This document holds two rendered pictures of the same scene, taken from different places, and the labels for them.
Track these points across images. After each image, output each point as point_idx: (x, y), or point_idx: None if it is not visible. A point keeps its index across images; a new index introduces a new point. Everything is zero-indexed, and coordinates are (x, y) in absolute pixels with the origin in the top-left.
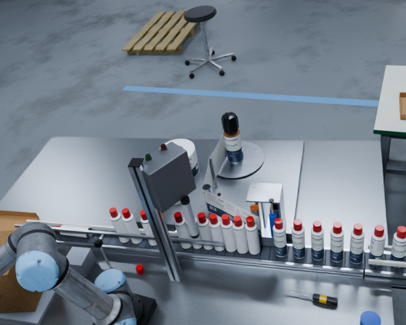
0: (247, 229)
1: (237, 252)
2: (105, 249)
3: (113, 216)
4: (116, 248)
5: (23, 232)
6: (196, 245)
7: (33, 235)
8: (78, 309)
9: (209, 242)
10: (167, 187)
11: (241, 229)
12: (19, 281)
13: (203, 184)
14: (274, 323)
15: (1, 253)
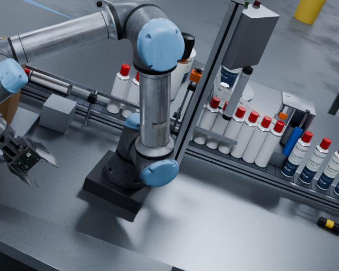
0: (273, 133)
1: (242, 160)
2: (85, 113)
3: (124, 73)
4: (103, 115)
5: (143, 2)
6: (201, 138)
7: (158, 9)
8: (57, 160)
9: (223, 137)
10: (249, 44)
11: (267, 131)
12: (145, 44)
13: (220, 82)
14: (284, 231)
15: (95, 20)
